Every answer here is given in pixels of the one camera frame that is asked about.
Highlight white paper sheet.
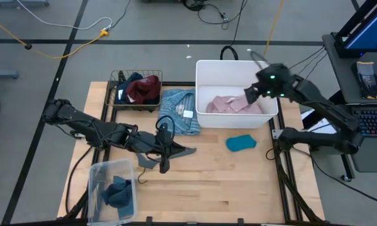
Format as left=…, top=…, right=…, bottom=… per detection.
left=300, top=108, right=339, bottom=136

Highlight maroon cloth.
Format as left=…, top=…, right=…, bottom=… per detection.
left=124, top=74, right=161, bottom=105

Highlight short black cable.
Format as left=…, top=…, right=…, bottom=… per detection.
left=136, top=167, right=148, bottom=185

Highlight black aluminium table frame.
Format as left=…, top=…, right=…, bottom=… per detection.
left=61, top=80, right=327, bottom=226

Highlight pink checked shirt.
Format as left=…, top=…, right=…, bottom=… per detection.
left=205, top=94, right=264, bottom=115

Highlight blue knit cloth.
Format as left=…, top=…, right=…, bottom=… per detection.
left=111, top=175, right=136, bottom=220

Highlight gray metal bracket plate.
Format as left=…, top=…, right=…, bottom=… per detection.
left=271, top=128, right=286, bottom=140

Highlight navy blue socks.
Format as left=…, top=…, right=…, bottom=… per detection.
left=100, top=179, right=133, bottom=210

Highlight black floor cable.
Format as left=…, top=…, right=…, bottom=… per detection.
left=111, top=0, right=133, bottom=30
left=304, top=49, right=330, bottom=81
left=288, top=46, right=327, bottom=70
left=310, top=150, right=377, bottom=208

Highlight computer monitor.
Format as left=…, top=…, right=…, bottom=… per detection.
left=344, top=0, right=377, bottom=53

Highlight dark gray computer cart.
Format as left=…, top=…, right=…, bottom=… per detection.
left=321, top=31, right=377, bottom=174

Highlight yellow extension cable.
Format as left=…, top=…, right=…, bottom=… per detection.
left=0, top=12, right=110, bottom=60

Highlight white plastic bin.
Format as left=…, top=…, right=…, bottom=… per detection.
left=195, top=59, right=280, bottom=130

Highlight yellow hanging cable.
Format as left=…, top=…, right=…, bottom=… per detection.
left=261, top=0, right=285, bottom=61

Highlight blue striped shirt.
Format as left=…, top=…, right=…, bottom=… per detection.
left=156, top=89, right=202, bottom=136

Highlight gray work glove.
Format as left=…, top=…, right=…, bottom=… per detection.
left=351, top=60, right=377, bottom=100

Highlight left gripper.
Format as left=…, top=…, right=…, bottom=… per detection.
left=143, top=123, right=187, bottom=175

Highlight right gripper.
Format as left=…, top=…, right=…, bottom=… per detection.
left=244, top=50, right=290, bottom=104

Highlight white floor cable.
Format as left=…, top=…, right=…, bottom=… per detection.
left=16, top=0, right=114, bottom=32

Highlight tangled black floor cables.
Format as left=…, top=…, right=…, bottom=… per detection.
left=182, top=0, right=231, bottom=31

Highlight wire mesh basket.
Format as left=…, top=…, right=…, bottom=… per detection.
left=104, top=69, right=164, bottom=112

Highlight navy blue garment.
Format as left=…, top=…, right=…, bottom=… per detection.
left=114, top=82, right=130, bottom=105

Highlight dark teal cloth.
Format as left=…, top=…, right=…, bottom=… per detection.
left=123, top=72, right=145, bottom=92

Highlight clear plastic container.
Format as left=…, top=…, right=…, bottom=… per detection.
left=87, top=158, right=139, bottom=226

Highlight black keyboard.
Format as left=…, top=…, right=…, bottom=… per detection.
left=351, top=107, right=377, bottom=138

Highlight black looped cable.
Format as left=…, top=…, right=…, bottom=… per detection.
left=219, top=0, right=249, bottom=61

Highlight gray floor bar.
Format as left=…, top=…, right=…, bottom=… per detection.
left=0, top=0, right=50, bottom=8

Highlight grey clothes hanger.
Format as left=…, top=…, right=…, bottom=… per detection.
left=135, top=146, right=198, bottom=171

